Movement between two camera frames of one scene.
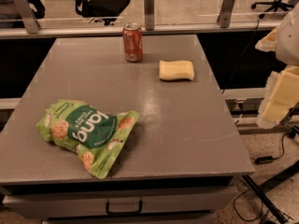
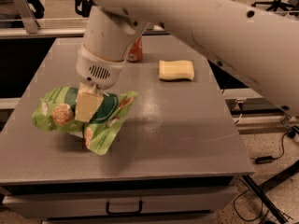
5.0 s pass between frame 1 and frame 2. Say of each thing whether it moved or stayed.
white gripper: moved
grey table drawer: stayed
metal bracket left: stayed
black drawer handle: stayed
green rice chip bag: moved
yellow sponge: stayed
